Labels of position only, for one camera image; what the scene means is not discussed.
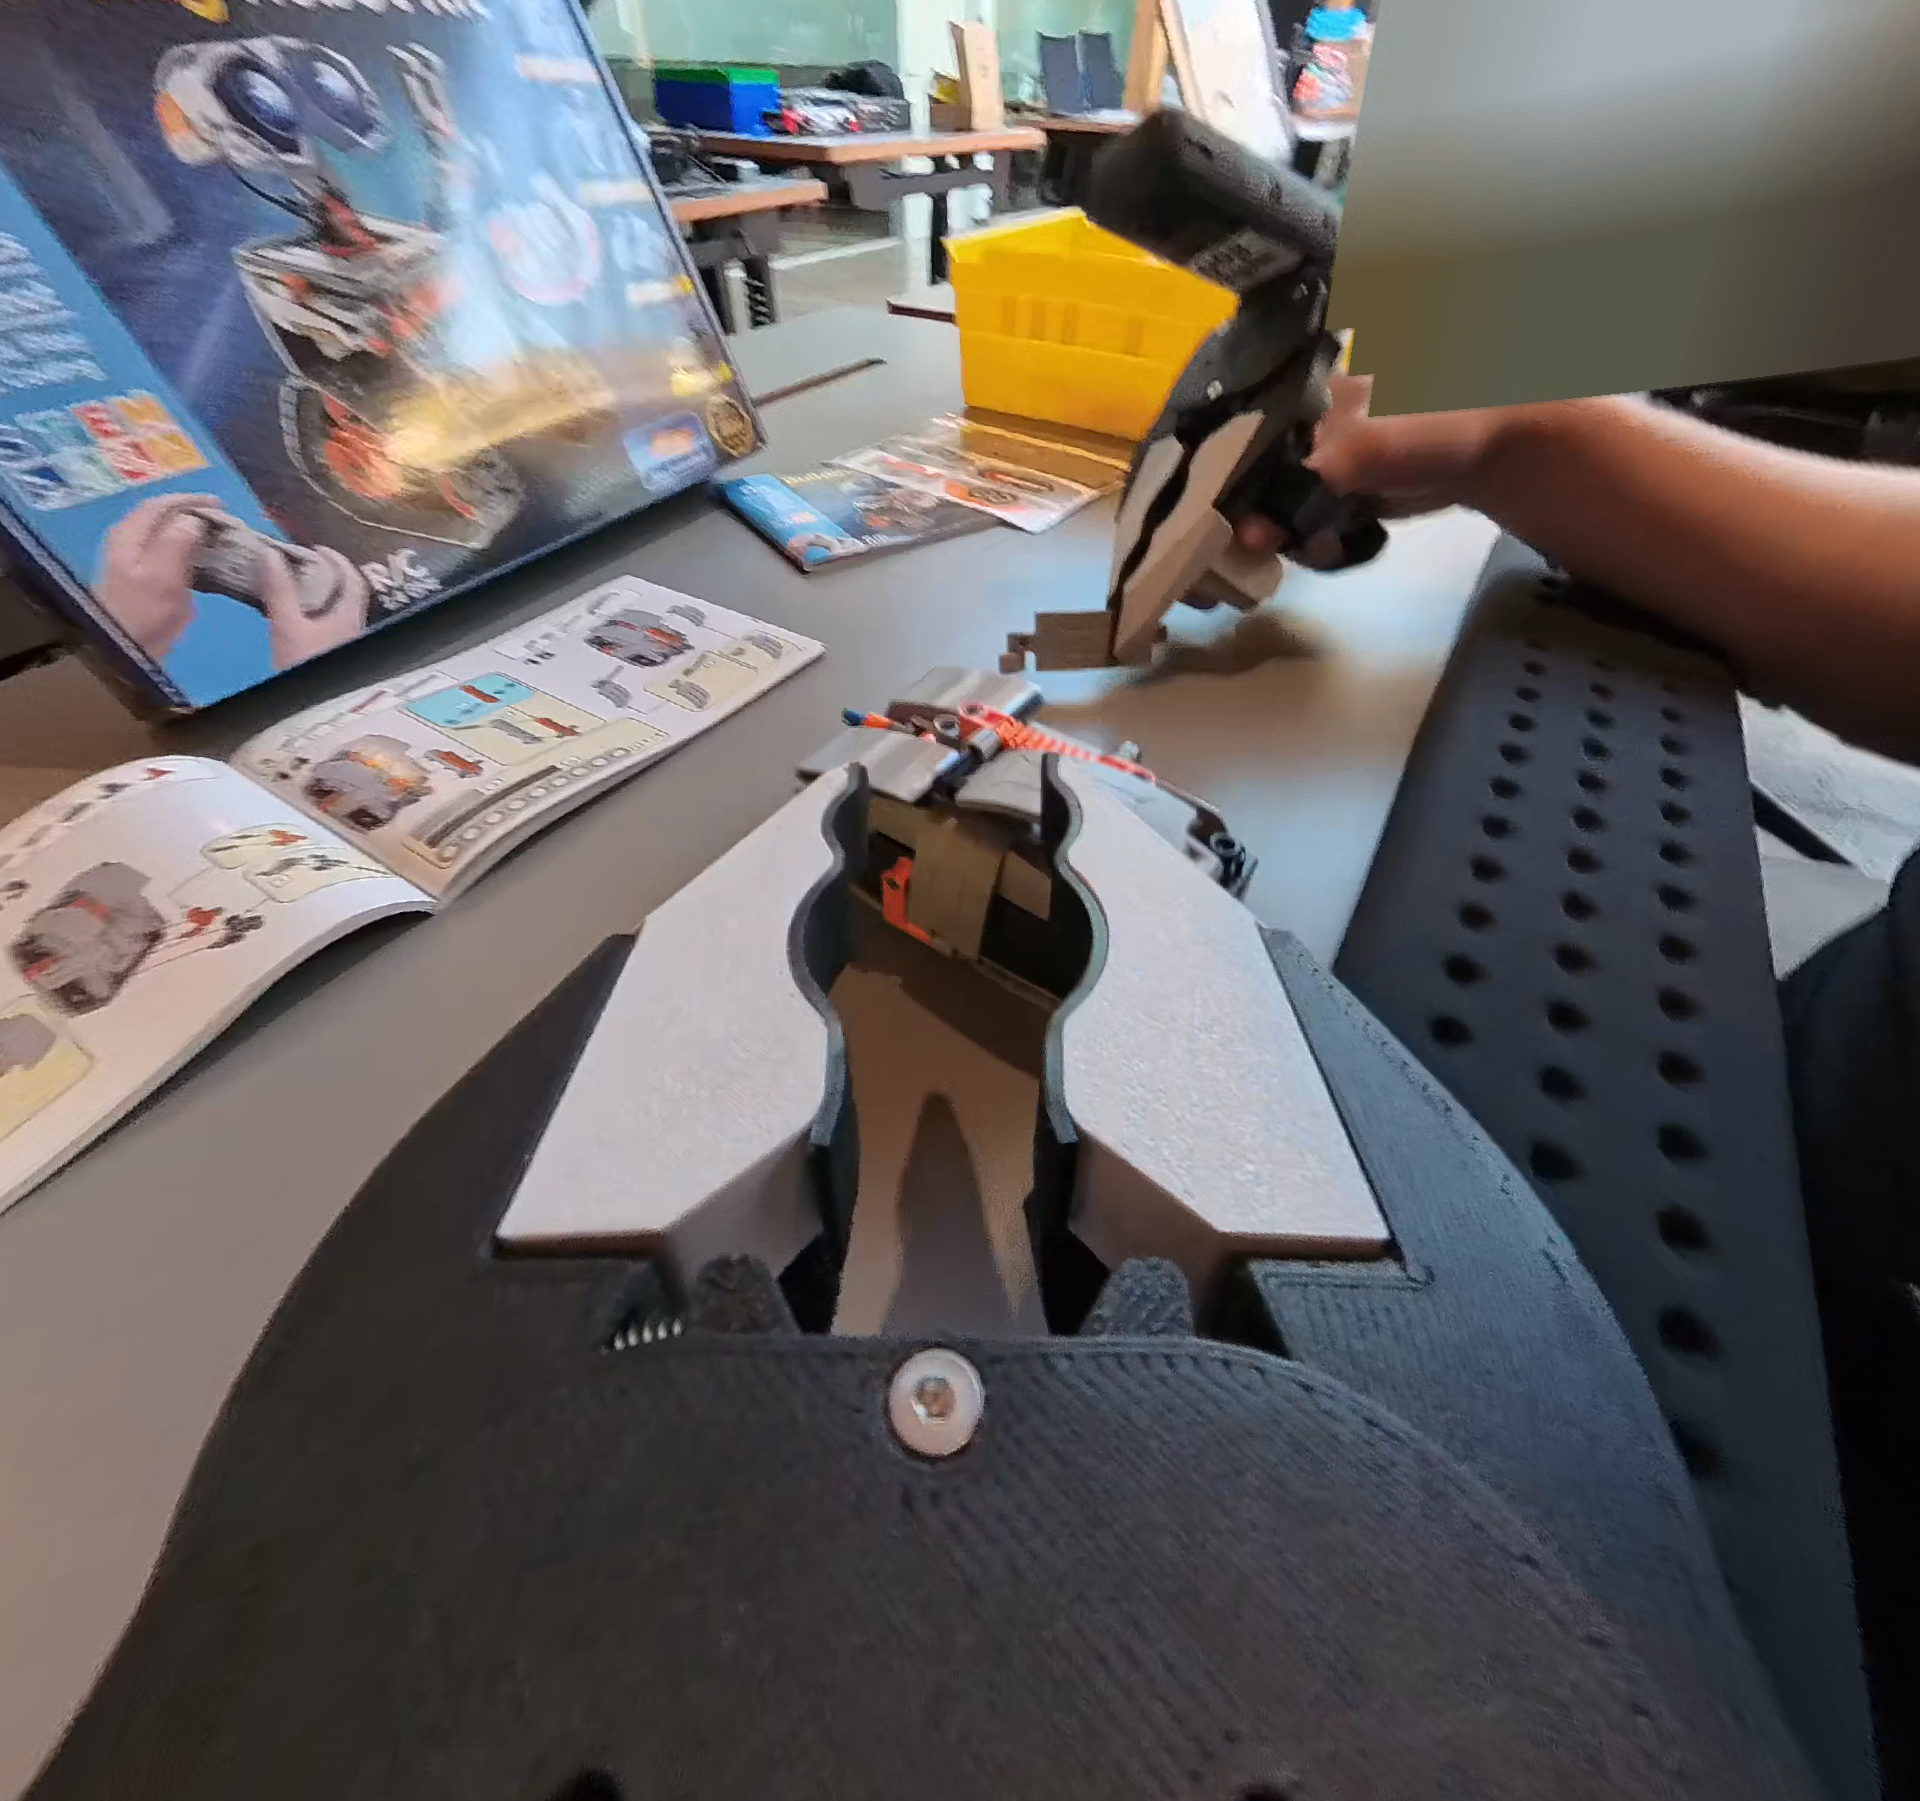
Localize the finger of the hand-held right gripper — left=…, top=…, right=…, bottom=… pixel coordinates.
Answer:
left=1111, top=432, right=1207, bottom=666
left=1182, top=410, right=1280, bottom=619

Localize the person's right hand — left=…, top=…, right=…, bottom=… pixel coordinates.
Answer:
left=1302, top=402, right=1510, bottom=524

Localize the wooden easel board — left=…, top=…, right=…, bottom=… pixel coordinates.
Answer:
left=1125, top=0, right=1302, bottom=162

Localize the grey plastic building piece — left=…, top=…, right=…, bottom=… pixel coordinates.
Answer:
left=1000, top=606, right=1171, bottom=677

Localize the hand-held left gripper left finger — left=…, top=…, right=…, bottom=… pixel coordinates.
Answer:
left=493, top=763, right=876, bottom=1284

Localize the person's right forearm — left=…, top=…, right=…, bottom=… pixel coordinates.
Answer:
left=1500, top=395, right=1920, bottom=768

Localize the blue storage crate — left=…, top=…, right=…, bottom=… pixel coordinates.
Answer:
left=654, top=64, right=784, bottom=136

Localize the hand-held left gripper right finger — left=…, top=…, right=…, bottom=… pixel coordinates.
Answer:
left=1039, top=755, right=1399, bottom=1271

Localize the wooden work table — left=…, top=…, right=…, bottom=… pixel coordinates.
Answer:
left=661, top=124, right=1051, bottom=245

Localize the blue robot kit box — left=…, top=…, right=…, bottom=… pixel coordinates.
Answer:
left=0, top=0, right=768, bottom=717

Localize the glossy robot picture leaflet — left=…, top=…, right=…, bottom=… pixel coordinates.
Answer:
left=833, top=417, right=1137, bottom=536

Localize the open instruction booklet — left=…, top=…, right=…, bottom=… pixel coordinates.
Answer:
left=0, top=574, right=828, bottom=1218

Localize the grey orange toy robot assembly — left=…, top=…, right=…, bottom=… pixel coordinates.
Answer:
left=794, top=664, right=1256, bottom=996

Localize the black perforated tray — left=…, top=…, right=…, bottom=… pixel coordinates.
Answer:
left=1333, top=536, right=1885, bottom=1801

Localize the yellow plastic bin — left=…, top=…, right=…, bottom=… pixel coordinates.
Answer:
left=957, top=319, right=1207, bottom=442
left=943, top=207, right=1249, bottom=341

